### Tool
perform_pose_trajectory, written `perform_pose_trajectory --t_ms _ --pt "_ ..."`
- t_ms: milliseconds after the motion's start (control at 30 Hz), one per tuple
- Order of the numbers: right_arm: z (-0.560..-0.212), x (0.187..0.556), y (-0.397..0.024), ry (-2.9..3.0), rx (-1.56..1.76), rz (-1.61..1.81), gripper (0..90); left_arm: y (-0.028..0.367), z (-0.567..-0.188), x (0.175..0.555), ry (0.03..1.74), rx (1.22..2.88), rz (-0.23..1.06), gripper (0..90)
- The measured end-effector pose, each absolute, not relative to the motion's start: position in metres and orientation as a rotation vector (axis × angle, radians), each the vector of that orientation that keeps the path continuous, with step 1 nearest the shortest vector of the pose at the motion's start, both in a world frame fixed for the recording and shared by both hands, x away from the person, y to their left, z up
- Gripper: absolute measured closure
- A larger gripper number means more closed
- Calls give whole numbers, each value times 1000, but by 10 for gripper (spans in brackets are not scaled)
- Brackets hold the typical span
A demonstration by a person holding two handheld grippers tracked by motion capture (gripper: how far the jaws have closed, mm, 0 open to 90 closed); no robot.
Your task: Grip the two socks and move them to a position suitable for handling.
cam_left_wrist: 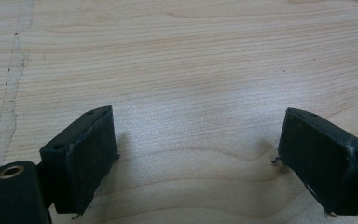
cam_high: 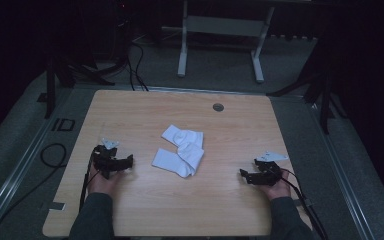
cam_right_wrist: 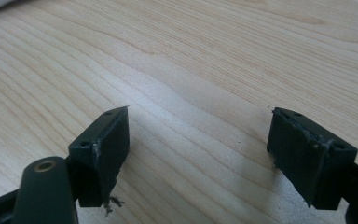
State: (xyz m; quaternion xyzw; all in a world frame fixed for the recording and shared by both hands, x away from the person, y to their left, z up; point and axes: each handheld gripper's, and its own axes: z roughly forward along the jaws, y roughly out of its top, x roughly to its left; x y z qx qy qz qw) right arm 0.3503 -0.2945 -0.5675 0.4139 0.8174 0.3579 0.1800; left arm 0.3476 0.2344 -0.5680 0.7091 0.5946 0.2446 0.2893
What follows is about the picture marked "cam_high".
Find black floor cable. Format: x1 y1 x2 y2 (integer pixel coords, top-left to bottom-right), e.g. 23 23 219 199
0 142 68 240

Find black cables on floor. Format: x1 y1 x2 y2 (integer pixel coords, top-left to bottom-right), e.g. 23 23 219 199
125 39 150 92

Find person's left hand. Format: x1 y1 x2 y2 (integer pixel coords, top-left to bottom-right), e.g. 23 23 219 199
86 163 125 198

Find metal floor rail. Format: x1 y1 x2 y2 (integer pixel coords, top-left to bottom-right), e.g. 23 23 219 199
307 102 378 240
0 87 78 234

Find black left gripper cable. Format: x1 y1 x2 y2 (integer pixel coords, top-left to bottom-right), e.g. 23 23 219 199
78 162 100 212

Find black tripod stand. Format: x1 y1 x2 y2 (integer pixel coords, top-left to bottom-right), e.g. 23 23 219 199
267 36 349 136
43 49 118 120

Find white sock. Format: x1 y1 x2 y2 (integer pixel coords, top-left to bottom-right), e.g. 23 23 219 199
151 142 206 179
160 124 205 150

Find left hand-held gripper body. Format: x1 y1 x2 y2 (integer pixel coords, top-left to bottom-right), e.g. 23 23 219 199
91 137 120 180

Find person's right hand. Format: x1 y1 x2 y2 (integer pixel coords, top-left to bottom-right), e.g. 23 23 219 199
259 169 293 202

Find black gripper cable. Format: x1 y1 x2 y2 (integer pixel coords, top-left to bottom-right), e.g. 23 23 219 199
78 162 100 212
279 167 330 240

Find white metal desk frame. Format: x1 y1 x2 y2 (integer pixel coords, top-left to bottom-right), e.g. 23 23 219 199
177 0 276 84

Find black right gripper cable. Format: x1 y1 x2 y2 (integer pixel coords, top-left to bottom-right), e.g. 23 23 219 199
279 167 330 240

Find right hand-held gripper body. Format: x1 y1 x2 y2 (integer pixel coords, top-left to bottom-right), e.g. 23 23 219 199
253 151 290 187

